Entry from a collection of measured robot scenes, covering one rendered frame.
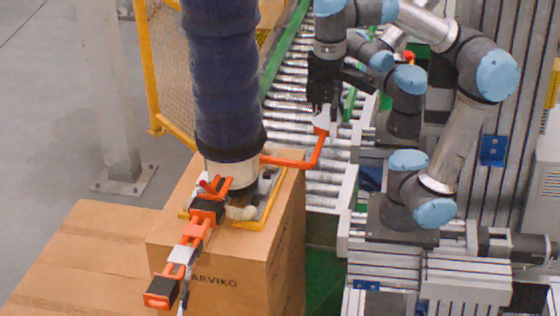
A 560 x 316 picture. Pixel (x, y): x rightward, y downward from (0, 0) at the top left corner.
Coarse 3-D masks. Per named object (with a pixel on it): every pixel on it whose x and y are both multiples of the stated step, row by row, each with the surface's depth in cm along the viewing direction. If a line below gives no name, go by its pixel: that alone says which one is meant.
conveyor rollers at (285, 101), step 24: (312, 0) 474; (288, 24) 447; (312, 24) 452; (384, 24) 446; (312, 48) 422; (288, 72) 402; (288, 96) 380; (360, 96) 379; (264, 120) 361; (288, 120) 366; (288, 144) 344; (312, 144) 348; (336, 144) 345; (312, 168) 334; (336, 168) 331; (312, 192) 318; (336, 192) 316
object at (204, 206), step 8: (192, 200) 225; (200, 200) 227; (208, 200) 226; (216, 200) 226; (192, 208) 223; (200, 208) 223; (208, 208) 223; (216, 208) 223; (224, 208) 227; (200, 216) 222; (208, 216) 221; (216, 216) 221; (200, 224) 224; (216, 224) 223
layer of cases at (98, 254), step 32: (64, 224) 302; (96, 224) 302; (128, 224) 302; (64, 256) 287; (96, 256) 287; (128, 256) 286; (32, 288) 273; (64, 288) 273; (96, 288) 273; (128, 288) 272; (288, 288) 274
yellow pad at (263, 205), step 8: (264, 168) 259; (280, 168) 259; (264, 176) 252; (272, 176) 255; (280, 176) 256; (272, 184) 252; (280, 184) 254; (272, 192) 249; (248, 200) 245; (256, 200) 241; (264, 200) 245; (272, 200) 246; (240, 208) 243; (256, 208) 242; (264, 208) 242; (256, 216) 238; (264, 216) 239; (240, 224) 237; (248, 224) 236; (256, 224) 236; (264, 224) 238
